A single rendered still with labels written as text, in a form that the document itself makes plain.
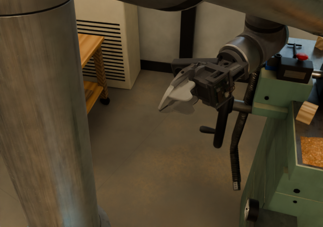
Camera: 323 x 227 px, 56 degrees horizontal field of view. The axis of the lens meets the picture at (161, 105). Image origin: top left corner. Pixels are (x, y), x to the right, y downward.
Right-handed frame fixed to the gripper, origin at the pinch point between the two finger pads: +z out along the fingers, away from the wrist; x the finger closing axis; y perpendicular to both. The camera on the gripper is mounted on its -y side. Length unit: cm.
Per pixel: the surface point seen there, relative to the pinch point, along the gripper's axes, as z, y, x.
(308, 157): -20.3, 21.9, 18.6
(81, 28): -47, -149, 33
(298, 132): -26.3, 16.1, 19.0
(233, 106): -29.6, -6.8, 23.6
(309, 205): -24, 22, 42
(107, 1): -61, -129, 18
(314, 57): -61, 1, 20
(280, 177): -20.3, 15.3, 31.3
